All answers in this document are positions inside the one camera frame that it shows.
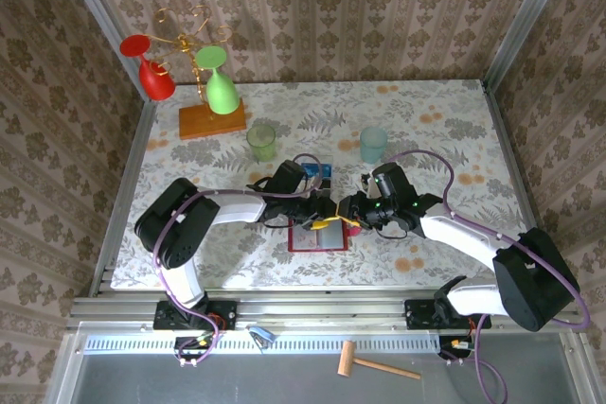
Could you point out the red leather card holder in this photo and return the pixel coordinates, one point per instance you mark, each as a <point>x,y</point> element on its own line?
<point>303,240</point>

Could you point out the blue card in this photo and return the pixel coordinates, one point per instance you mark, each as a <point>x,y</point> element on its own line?
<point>319,171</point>

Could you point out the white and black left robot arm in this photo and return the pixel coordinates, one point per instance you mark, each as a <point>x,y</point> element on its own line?
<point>237,205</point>

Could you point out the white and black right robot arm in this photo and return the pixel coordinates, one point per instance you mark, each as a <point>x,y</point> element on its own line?
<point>464,238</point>

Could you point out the clear plastic box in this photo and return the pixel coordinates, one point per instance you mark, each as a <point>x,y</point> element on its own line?
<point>329,161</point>

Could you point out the blue translucent plastic cup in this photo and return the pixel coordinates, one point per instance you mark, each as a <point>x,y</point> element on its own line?
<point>374,144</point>

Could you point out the green translucent plastic cup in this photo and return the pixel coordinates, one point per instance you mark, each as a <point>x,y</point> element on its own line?
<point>261,146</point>

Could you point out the floral patterned table cover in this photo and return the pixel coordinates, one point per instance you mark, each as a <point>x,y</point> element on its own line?
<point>293,101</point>

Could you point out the blue and grey clip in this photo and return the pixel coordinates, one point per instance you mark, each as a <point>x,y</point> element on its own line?
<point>262,334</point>

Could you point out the wooden mallet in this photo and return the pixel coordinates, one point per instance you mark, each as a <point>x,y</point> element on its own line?
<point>348,359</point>

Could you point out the green plastic goblet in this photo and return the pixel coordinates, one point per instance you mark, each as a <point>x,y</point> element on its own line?
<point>221,94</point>

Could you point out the black connector board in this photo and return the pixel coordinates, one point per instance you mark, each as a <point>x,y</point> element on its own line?
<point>189,352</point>
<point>450,352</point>

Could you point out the grey sheet metal panel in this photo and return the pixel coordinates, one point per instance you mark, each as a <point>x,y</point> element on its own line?
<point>237,380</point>

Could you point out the red plastic goblet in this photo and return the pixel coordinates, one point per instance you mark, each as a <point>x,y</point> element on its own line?
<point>158,84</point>

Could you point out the long aluminium base rail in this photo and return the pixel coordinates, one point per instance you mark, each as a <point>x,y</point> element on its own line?
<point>322,307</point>

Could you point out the aluminium side rail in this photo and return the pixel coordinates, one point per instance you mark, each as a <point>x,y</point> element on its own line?
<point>512,163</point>
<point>132,158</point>

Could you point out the aluminium frame post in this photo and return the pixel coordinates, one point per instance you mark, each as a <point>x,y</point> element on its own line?
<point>95,11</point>
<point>524,21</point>

